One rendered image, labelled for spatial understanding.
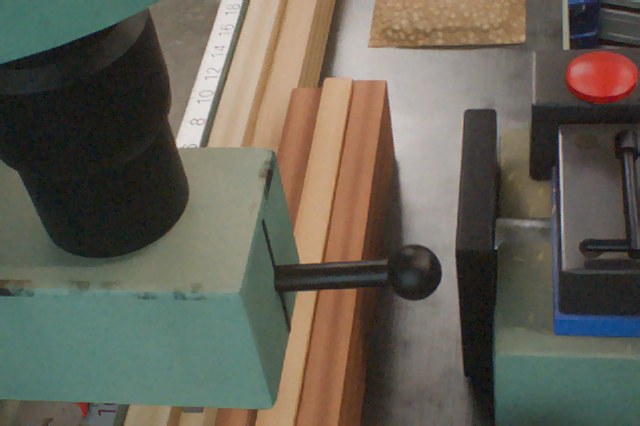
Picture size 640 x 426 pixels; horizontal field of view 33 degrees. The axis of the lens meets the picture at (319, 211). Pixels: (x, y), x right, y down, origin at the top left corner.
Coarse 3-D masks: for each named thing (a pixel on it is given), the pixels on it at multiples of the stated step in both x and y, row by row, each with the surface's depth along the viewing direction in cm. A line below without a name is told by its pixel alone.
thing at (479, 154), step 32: (480, 128) 49; (480, 160) 47; (480, 192) 46; (480, 224) 45; (512, 224) 49; (544, 224) 48; (480, 256) 44; (480, 288) 45; (480, 320) 47; (480, 352) 48
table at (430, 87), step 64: (384, 64) 68; (448, 64) 67; (512, 64) 66; (448, 128) 63; (512, 128) 62; (448, 192) 59; (384, 256) 57; (448, 256) 56; (384, 320) 54; (448, 320) 53; (384, 384) 51; (448, 384) 51
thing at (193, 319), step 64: (0, 192) 39; (192, 192) 37; (256, 192) 37; (0, 256) 37; (64, 256) 36; (128, 256) 36; (192, 256) 35; (256, 256) 36; (0, 320) 37; (64, 320) 36; (128, 320) 36; (192, 320) 35; (256, 320) 36; (0, 384) 40; (64, 384) 39; (128, 384) 39; (192, 384) 38; (256, 384) 38
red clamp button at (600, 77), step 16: (576, 64) 46; (592, 64) 46; (608, 64) 46; (624, 64) 46; (576, 80) 46; (592, 80) 45; (608, 80) 45; (624, 80) 45; (576, 96) 46; (592, 96) 45; (608, 96) 45; (624, 96) 45
